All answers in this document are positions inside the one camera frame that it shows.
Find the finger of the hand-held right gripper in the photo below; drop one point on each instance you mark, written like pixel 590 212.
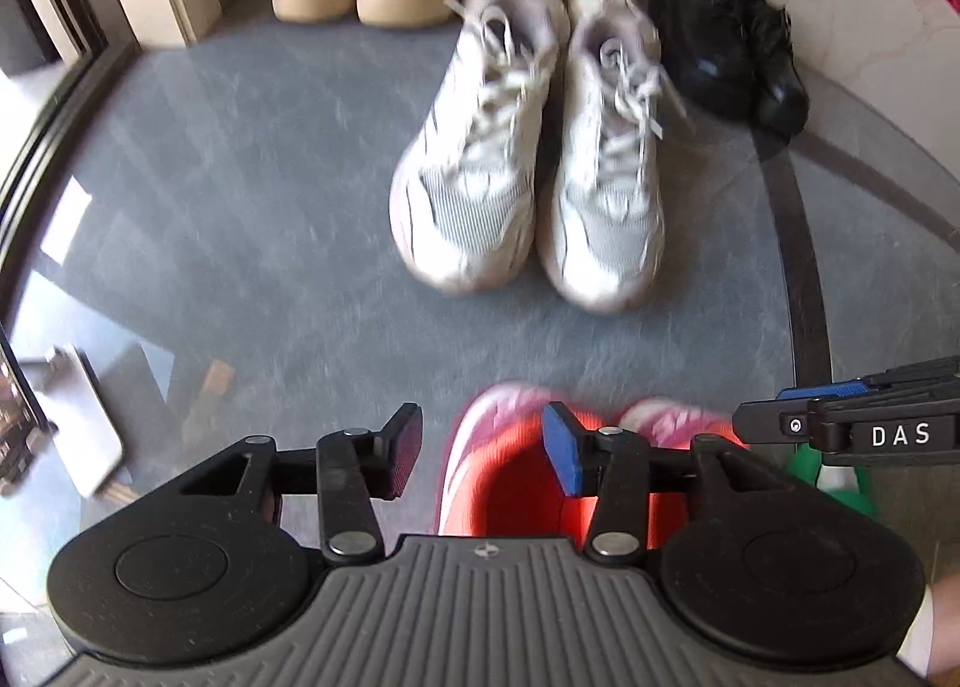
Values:
pixel 795 424
pixel 825 389

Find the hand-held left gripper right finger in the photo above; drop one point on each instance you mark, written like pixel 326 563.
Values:
pixel 562 447

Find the dark sliding door frame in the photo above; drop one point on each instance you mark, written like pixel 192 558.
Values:
pixel 45 19

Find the black leather lace-up shoe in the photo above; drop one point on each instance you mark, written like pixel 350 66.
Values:
pixel 697 57
pixel 784 87

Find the green slipper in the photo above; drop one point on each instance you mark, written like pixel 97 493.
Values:
pixel 806 466

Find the white stand base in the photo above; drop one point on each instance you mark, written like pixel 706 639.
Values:
pixel 82 432

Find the white mesh sneaker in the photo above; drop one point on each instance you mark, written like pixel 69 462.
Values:
pixel 472 207
pixel 607 229

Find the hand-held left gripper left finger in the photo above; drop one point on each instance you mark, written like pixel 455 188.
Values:
pixel 405 451

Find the coral red sneaker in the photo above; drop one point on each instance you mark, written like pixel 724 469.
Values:
pixel 667 424
pixel 510 484

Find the person's socked foot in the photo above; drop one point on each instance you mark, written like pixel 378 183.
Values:
pixel 941 627

